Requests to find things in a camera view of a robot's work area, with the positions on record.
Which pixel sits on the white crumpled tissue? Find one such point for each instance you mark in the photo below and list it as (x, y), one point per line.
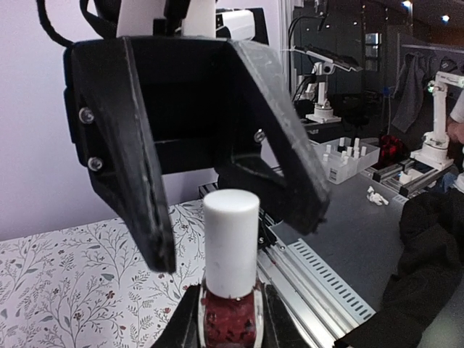
(376, 198)

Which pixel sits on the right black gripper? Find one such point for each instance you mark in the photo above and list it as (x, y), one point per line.
(143, 107)

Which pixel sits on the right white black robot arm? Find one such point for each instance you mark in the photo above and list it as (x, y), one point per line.
(239, 21)

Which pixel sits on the grey hanging jacket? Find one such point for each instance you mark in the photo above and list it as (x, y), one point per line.
(409, 90)

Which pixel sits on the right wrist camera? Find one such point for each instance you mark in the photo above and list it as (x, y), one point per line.
(116, 19)

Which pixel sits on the front aluminium rail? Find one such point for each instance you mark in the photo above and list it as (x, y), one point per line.
(321, 304)

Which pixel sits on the clear plastic storage box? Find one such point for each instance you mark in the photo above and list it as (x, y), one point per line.
(341, 160)

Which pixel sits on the red black checkered cloth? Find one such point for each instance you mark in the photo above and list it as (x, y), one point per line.
(392, 151)

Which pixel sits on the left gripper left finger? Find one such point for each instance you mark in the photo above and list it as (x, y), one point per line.
(182, 329)

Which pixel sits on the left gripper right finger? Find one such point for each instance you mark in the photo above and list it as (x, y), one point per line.
(279, 329)

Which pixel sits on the black sleeved forearm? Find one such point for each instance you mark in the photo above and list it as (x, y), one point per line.
(429, 271)

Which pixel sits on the red nail polish bottle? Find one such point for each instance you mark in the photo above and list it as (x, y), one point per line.
(230, 322)

